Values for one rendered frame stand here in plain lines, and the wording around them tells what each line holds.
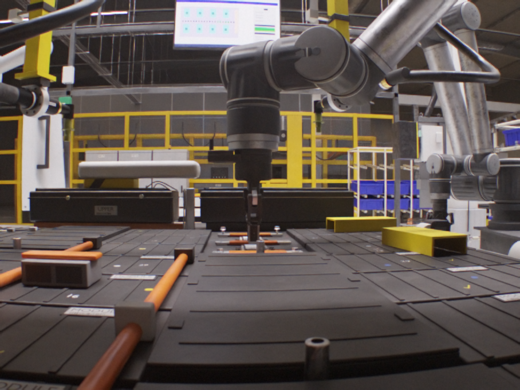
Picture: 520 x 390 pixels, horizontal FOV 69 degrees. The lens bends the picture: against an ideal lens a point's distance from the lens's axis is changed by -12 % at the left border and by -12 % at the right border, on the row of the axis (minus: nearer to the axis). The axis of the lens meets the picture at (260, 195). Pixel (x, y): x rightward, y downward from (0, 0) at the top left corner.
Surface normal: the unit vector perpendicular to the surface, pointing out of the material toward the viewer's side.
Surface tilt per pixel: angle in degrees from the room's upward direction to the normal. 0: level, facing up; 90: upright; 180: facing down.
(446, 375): 0
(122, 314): 90
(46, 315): 0
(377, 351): 0
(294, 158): 90
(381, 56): 115
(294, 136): 90
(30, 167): 90
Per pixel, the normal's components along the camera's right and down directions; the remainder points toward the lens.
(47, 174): 0.48, 0.01
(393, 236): -0.98, 0.00
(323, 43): -0.48, 0.01
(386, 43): -0.14, 0.37
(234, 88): -0.67, 0.01
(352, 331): 0.00, -1.00
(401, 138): 0.07, 0.01
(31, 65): -0.18, 0.01
